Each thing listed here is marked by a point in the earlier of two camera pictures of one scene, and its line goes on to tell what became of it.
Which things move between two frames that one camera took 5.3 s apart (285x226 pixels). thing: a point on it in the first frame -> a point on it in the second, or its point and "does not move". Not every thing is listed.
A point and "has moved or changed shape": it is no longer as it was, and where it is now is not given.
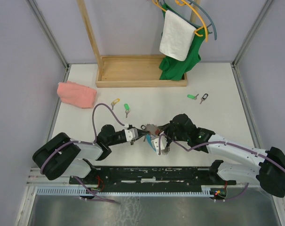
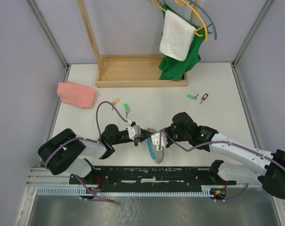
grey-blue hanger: x=194 y=23 does not move
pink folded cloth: x=78 y=94 does not move
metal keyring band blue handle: x=150 y=141 has moved or changed shape
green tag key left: x=127 y=108 does not move
